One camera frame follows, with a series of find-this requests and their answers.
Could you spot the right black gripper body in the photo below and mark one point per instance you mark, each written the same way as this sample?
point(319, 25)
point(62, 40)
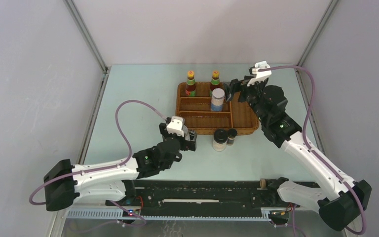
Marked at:
point(252, 93)

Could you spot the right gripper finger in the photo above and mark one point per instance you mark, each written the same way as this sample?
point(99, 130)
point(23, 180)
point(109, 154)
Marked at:
point(243, 79)
point(231, 88)

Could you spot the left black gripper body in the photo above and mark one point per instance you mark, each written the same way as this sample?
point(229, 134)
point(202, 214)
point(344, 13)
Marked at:
point(184, 143)

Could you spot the silver-lid salt jar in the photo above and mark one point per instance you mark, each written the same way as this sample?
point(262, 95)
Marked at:
point(217, 100)

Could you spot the yellow-cap sauce bottle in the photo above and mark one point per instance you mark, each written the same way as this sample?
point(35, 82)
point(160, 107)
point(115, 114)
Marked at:
point(191, 84)
point(215, 81)

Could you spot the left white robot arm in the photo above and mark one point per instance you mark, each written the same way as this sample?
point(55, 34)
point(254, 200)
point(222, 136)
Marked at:
point(67, 184)

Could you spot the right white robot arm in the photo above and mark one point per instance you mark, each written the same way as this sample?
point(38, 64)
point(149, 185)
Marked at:
point(339, 199)

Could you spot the black-lid white spice jar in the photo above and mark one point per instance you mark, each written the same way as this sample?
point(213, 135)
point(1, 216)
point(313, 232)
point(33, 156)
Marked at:
point(219, 140)

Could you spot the brown wicker divided basket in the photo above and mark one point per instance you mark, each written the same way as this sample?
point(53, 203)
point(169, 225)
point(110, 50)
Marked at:
point(198, 115)

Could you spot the small black pepper jar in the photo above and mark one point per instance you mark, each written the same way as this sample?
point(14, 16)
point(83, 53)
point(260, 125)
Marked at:
point(231, 135)

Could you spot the small wooden cork knob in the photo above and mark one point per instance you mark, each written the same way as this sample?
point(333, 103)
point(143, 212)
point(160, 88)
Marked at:
point(263, 183)

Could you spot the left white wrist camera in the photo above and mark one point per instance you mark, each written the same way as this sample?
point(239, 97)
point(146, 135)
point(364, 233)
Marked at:
point(176, 126)

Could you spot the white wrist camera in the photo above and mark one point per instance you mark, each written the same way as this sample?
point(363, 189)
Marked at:
point(259, 72)
point(176, 126)

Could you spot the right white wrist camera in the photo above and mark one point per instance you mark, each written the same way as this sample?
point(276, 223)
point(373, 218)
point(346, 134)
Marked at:
point(259, 72)

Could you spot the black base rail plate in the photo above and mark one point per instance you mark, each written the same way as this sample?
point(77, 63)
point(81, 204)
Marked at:
point(201, 199)

